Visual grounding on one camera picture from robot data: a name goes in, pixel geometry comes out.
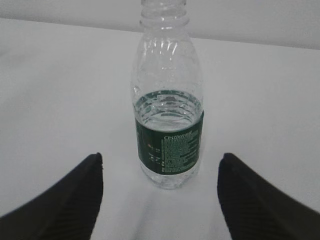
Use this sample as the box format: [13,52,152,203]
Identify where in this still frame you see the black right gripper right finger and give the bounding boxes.
[217,153,320,240]

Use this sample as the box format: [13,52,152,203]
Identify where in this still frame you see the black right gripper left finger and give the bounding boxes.
[0,153,104,240]

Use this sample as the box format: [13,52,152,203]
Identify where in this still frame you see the clear water bottle green label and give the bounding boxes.
[130,0,205,190]

